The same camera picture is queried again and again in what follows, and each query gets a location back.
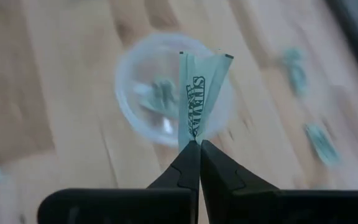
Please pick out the clear plastic bowl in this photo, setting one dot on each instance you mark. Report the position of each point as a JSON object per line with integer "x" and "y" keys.
{"x": 129, "y": 71}

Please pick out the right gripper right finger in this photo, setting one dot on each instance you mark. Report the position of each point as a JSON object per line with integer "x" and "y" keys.
{"x": 228, "y": 199}

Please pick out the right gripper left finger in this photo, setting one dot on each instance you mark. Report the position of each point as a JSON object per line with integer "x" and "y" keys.
{"x": 172, "y": 199}

